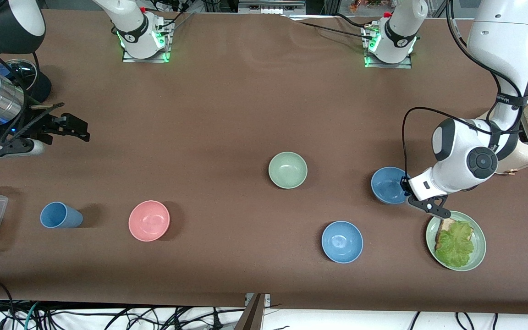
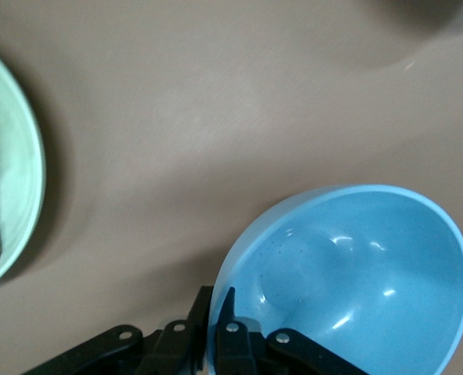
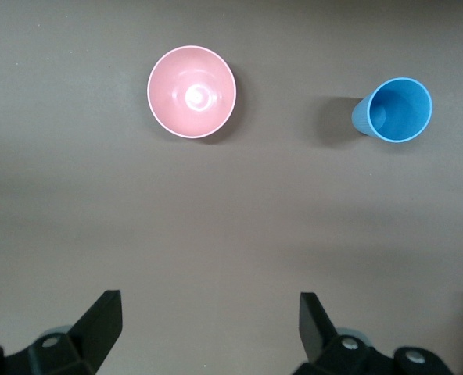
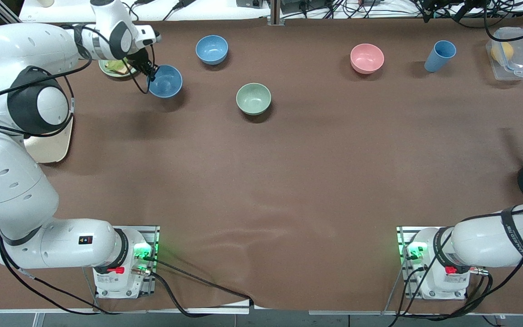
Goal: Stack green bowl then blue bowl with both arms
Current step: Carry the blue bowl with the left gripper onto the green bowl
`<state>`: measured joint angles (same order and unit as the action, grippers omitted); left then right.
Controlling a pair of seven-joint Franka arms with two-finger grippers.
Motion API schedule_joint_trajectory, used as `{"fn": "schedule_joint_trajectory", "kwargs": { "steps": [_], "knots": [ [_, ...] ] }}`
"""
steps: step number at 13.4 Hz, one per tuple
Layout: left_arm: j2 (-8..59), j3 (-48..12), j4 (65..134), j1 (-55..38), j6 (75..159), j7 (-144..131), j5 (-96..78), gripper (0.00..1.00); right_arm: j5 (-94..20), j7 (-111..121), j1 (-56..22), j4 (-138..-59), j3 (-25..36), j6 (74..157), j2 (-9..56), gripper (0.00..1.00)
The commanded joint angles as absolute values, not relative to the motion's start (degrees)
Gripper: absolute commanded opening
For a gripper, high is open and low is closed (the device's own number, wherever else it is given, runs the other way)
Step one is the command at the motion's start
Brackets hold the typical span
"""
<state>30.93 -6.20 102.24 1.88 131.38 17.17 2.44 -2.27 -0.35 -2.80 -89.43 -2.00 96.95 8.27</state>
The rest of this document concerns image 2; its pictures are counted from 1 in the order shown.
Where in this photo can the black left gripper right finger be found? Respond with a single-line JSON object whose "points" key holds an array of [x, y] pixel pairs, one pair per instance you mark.
{"points": [[231, 347]]}

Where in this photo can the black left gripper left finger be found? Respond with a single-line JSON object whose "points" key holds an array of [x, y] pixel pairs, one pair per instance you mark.
{"points": [[169, 347]]}

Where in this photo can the large blue bowl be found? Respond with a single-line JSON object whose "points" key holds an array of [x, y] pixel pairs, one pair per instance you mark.
{"points": [[352, 254]]}

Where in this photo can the pale green round plate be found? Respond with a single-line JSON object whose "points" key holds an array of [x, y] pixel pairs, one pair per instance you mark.
{"points": [[18, 176]]}

